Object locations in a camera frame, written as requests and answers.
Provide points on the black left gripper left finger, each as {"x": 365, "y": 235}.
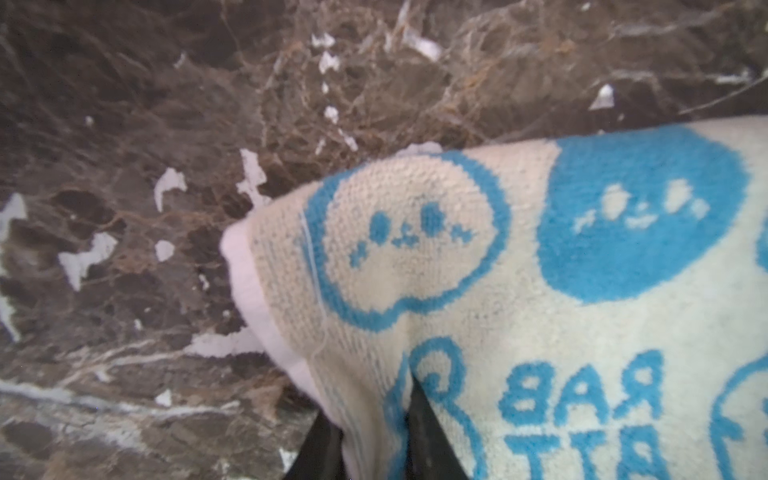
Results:
{"x": 320, "y": 455}

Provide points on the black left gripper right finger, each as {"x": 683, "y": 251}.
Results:
{"x": 429, "y": 453}

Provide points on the blue bunny pattern towel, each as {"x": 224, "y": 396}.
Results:
{"x": 591, "y": 307}

